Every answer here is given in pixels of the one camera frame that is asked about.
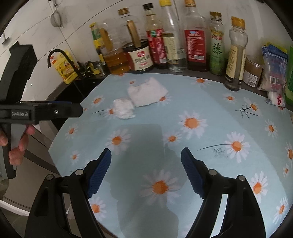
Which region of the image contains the large cooking oil jug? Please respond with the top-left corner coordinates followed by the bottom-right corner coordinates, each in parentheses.
top-left (99, 16), bottom-right (130, 76)

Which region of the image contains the brown paste jar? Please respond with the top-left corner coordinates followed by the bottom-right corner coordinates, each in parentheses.
top-left (242, 55), bottom-right (263, 88)

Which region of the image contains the daisy print blue tablecloth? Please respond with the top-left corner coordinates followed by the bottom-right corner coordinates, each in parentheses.
top-left (49, 74), bottom-right (292, 237)

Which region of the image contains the blue white snack bag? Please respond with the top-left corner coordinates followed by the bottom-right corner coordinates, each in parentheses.
top-left (258, 42), bottom-right (288, 93)

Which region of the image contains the clear bottle beige label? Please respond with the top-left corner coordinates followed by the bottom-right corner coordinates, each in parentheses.
top-left (159, 0), bottom-right (187, 73)

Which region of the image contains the red label sauce bottle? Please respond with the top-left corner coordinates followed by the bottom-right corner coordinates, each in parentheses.
top-left (183, 0), bottom-right (208, 72)

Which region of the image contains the yellow box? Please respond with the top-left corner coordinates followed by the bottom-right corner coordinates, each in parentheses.
top-left (50, 53), bottom-right (78, 84)

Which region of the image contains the metal hanging strainer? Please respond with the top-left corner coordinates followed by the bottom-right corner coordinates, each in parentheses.
top-left (48, 0), bottom-right (64, 28)

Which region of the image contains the green label oil bottle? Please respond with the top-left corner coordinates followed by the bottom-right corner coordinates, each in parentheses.
top-left (209, 11), bottom-right (225, 75)

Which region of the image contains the red label vinegar bottle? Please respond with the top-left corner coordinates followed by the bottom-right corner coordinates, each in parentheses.
top-left (142, 3), bottom-right (168, 69)

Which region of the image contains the dark soy sauce bottle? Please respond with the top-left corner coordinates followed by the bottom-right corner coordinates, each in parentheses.
top-left (122, 20), bottom-right (154, 74)

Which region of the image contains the white plastic bag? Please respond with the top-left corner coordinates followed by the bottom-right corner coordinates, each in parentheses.
top-left (113, 98), bottom-right (135, 120)

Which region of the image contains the gold cap seasoning bottle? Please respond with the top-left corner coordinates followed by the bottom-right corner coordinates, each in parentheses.
top-left (225, 16), bottom-right (248, 91)

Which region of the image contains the green packet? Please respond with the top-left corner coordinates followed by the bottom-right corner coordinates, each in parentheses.
top-left (285, 46), bottom-right (293, 106)

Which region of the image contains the person's left hand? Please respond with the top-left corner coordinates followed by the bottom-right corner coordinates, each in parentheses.
top-left (8, 125), bottom-right (35, 166)

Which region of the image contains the green yellow small bottle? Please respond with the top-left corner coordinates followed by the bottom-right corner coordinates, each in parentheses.
top-left (89, 22), bottom-right (106, 66)

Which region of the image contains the black kitchen faucet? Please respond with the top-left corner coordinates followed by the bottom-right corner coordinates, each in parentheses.
top-left (48, 51), bottom-right (81, 84)

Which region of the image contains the small white red packet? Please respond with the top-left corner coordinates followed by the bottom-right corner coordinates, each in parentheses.
top-left (266, 92), bottom-right (285, 108)

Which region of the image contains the yellow black dish cloth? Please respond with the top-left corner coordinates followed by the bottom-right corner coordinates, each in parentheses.
top-left (77, 62), bottom-right (101, 77)

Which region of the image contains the small metal cup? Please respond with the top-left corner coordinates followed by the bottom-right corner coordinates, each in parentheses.
top-left (96, 62), bottom-right (106, 76)

